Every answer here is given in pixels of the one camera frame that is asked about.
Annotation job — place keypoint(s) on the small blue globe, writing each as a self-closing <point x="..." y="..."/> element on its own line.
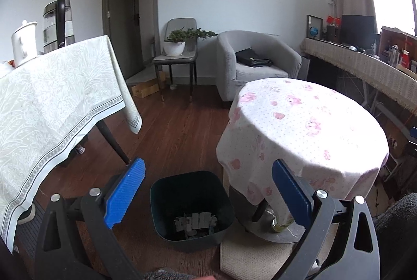
<point x="314" y="31"/>

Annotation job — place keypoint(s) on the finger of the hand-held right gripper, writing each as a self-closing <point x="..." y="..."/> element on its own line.
<point x="414" y="134"/>

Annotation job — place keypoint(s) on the black monitor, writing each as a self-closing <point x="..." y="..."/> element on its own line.
<point x="357" y="29"/>

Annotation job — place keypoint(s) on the wooden picture frame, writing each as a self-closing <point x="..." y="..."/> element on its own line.
<point x="314" y="21"/>

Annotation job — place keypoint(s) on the grey armchair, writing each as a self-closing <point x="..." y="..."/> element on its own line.
<point x="260" y="78"/>

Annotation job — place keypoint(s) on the grey fleece pants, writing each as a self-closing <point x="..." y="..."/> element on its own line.
<point x="397" y="221"/>

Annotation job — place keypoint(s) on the grey door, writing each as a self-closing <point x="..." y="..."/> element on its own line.
<point x="125" y="32"/>

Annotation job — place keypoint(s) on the round pedestal table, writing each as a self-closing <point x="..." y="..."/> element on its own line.
<point x="257" y="224"/>

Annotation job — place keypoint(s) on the grey chair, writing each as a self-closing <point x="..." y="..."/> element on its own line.
<point x="176" y="60"/>

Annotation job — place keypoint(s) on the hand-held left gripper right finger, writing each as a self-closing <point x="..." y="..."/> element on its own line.
<point x="290" y="192"/>

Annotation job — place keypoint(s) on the dark shoe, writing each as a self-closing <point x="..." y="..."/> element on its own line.
<point x="26" y="214"/>

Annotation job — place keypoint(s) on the black bag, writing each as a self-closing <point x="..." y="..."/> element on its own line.
<point x="252" y="58"/>

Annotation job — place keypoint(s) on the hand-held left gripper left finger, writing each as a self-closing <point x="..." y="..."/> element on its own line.
<point x="125" y="195"/>

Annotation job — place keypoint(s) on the small red flags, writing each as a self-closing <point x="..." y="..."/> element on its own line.
<point x="333" y="20"/>

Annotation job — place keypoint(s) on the pink patterned tablecloth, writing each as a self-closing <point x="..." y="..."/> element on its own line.
<point x="303" y="126"/>

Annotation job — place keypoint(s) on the glass bottle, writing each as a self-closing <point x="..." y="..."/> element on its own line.
<point x="280" y="225"/>

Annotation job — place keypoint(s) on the potted plant white pot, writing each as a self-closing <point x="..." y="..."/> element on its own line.
<point x="174" y="47"/>

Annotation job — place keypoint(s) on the glass electric kettle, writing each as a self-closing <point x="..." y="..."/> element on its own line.
<point x="58" y="25"/>

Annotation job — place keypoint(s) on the white mug with lid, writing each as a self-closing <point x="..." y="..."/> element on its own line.
<point x="23" y="42"/>

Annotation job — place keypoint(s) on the black trash bin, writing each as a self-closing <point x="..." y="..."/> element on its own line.
<point x="166" y="195"/>

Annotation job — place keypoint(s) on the beige fringed desk cloth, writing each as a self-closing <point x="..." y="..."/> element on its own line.
<point x="365" y="68"/>

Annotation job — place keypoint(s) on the beige floor mat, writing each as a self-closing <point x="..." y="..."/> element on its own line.
<point x="260" y="260"/>

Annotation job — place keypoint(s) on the wooden shelf with items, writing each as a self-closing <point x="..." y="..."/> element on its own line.
<point x="397" y="48"/>

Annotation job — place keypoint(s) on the green white tablecloth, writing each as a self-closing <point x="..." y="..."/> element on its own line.
<point x="49" y="104"/>

